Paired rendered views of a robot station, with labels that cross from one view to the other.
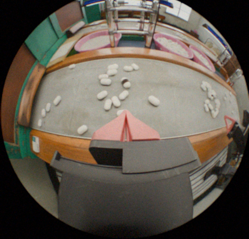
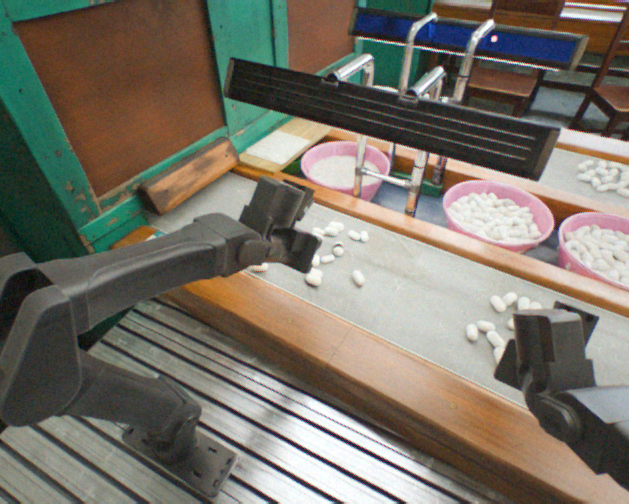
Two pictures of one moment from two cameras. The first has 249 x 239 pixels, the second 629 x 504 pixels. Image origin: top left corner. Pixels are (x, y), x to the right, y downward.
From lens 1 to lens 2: 64 cm
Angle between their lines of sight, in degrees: 35
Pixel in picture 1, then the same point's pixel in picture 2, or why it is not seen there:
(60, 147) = not seen: hidden behind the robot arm
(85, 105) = not seen: hidden behind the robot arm
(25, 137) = (127, 220)
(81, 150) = (245, 279)
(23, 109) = (172, 186)
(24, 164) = not seen: outside the picture
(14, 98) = (158, 150)
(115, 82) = (327, 245)
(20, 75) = (188, 126)
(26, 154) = (94, 239)
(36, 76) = (218, 161)
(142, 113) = (336, 285)
